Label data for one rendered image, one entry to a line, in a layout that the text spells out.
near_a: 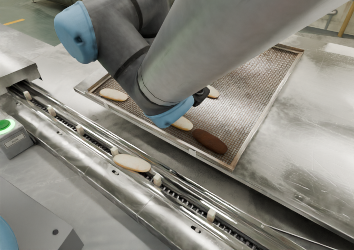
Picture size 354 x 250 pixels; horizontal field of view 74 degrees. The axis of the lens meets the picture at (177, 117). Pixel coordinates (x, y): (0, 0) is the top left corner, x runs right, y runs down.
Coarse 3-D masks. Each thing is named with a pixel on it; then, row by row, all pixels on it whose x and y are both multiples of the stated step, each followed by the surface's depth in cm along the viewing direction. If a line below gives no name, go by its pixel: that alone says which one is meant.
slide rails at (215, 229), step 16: (16, 96) 78; (32, 96) 78; (64, 112) 72; (64, 128) 67; (112, 144) 62; (112, 160) 58; (144, 160) 58; (160, 192) 52; (192, 192) 52; (208, 208) 49; (208, 224) 46; (240, 224) 46; (224, 240) 44; (256, 240) 44; (272, 240) 44
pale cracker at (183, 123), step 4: (180, 120) 61; (184, 120) 61; (188, 120) 61; (172, 124) 61; (176, 124) 60; (180, 124) 60; (184, 124) 60; (188, 124) 60; (192, 124) 60; (180, 128) 60; (184, 128) 60; (188, 128) 59
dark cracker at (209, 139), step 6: (192, 132) 59; (198, 132) 58; (204, 132) 58; (198, 138) 57; (204, 138) 56; (210, 138) 56; (216, 138) 56; (204, 144) 56; (210, 144) 55; (216, 144) 55; (222, 144) 55; (216, 150) 54; (222, 150) 54
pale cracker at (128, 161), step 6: (114, 156) 59; (120, 156) 58; (126, 156) 58; (132, 156) 58; (120, 162) 57; (126, 162) 57; (132, 162) 57; (138, 162) 57; (144, 162) 57; (132, 168) 56; (138, 168) 55; (144, 168) 56
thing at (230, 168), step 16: (272, 48) 78; (288, 48) 77; (256, 64) 74; (288, 64) 72; (112, 80) 76; (224, 80) 71; (256, 80) 69; (272, 80) 69; (96, 96) 71; (128, 96) 70; (240, 96) 66; (256, 96) 65; (272, 96) 64; (128, 112) 66; (208, 112) 63; (224, 112) 63; (240, 112) 62; (176, 128) 61; (208, 128) 60; (240, 128) 58; (256, 128) 58; (208, 160) 54; (224, 160) 53
